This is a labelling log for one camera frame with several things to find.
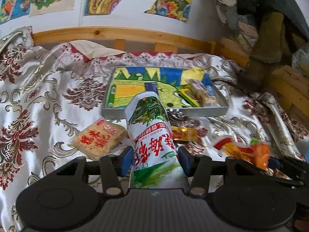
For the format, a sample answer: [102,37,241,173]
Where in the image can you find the gold small snack packet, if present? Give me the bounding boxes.
[171,126,198,142]

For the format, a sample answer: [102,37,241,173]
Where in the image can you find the white green pickle bag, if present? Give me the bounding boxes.
[125,91,185,189]

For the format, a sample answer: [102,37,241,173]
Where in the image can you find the rice cracker square packet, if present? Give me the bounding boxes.
[70,118,127,161]

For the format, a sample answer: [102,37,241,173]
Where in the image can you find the orange spicy snack bag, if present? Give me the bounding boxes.
[212,136,270,170]

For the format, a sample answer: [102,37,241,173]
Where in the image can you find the green stick snack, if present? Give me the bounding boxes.
[107,84,116,108]

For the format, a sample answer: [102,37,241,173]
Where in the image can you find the clear cracker snack packet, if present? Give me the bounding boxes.
[186,78,217,107]

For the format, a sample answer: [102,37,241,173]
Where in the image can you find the navy blue long snack packet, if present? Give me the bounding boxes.
[144,82,158,94]

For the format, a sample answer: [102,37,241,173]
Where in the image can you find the yellow snack packet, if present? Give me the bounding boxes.
[177,87,201,107]

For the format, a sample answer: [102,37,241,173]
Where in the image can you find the grey tray with painted liner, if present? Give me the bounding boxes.
[102,67,229,119]

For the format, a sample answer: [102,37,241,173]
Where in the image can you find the floral satin bed cover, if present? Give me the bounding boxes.
[1,27,308,231]

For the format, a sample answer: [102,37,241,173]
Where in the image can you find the cream pillow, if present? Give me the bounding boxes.
[70,40,125,59]

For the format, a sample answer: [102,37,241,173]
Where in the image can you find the hanging dark clothes pile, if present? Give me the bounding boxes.
[214,0,308,67]

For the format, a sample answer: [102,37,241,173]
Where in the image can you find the anime girl drawing poster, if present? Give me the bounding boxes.
[1,0,30,24]

